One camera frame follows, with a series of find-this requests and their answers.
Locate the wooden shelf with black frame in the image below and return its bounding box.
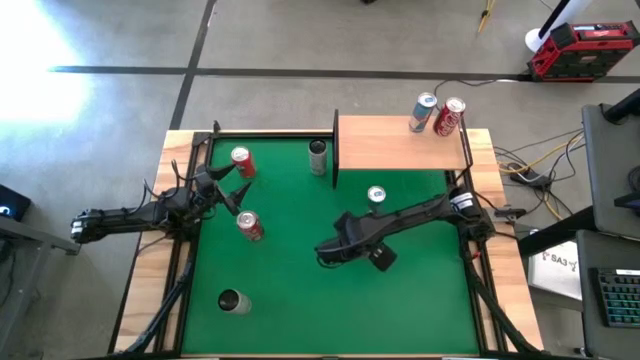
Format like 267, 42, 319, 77
332, 108, 475, 190

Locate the black power strip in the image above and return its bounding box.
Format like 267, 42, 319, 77
507, 162, 551, 189

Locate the black aluminium table frame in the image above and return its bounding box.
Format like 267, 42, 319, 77
107, 119, 544, 360

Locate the white SA3 sheet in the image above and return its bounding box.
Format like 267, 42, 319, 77
527, 239, 584, 302

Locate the blue silver Red Bull can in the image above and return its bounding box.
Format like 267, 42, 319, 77
366, 185, 387, 214
408, 91, 439, 134

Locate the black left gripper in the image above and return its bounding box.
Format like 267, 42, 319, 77
185, 162, 253, 218

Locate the grey metal desk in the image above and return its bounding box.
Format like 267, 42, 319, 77
0, 214, 81, 360

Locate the yellow floor cable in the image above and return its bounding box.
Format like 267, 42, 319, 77
497, 130, 584, 222

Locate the black electronic device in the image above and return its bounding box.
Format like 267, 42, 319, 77
0, 183, 33, 222

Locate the white Celsius can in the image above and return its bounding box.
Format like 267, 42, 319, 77
308, 138, 329, 177
217, 288, 253, 316

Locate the red black toolbox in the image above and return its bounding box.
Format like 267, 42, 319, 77
527, 19, 640, 84

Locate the black keyboard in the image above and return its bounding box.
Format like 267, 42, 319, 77
589, 267, 640, 330

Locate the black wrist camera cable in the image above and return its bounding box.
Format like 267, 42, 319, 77
141, 158, 184, 202

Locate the red Coca-Cola can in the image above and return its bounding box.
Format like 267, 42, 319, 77
432, 96, 467, 138
230, 145, 258, 180
235, 209, 265, 242

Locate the yellow cord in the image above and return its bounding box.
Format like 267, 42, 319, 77
474, 0, 497, 37

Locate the white black tower fan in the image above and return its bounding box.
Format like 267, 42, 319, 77
524, 0, 594, 54

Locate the grey side desk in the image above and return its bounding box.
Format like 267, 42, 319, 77
581, 102, 640, 240
574, 229, 640, 360

